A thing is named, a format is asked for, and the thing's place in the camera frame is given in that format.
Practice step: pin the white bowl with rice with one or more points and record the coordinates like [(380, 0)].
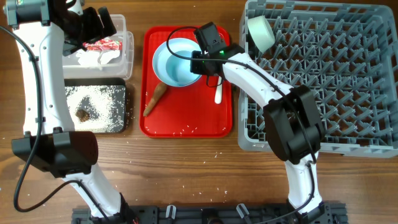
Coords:
[(177, 72)]

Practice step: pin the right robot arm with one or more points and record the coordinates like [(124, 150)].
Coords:
[(293, 125)]

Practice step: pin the large white plate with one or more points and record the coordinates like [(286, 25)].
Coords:
[(181, 46)]

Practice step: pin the white napkin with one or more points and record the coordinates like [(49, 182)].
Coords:
[(92, 58)]

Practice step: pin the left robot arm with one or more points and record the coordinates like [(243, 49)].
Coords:
[(46, 31)]

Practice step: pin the mint green bowl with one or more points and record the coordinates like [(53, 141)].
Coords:
[(261, 33)]

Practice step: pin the brown food scrap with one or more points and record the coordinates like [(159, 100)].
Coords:
[(82, 115)]

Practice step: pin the clear plastic bin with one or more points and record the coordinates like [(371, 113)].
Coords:
[(120, 67)]

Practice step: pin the spilled white rice pile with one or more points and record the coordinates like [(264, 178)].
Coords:
[(102, 105)]

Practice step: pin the brown carrot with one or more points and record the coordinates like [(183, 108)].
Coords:
[(159, 91)]

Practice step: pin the black plastic tray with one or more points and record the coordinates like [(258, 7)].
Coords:
[(121, 84)]

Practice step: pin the grey dishwasher rack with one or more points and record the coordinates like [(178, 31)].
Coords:
[(347, 55)]

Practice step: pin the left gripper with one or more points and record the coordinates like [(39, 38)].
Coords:
[(96, 31)]

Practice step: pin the white plastic spoon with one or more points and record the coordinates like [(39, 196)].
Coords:
[(219, 91)]

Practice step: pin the red serving tray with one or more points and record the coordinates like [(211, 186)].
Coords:
[(182, 112)]

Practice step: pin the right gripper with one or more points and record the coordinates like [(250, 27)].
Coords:
[(195, 67)]

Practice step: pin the red snack wrapper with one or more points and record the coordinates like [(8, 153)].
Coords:
[(104, 44)]

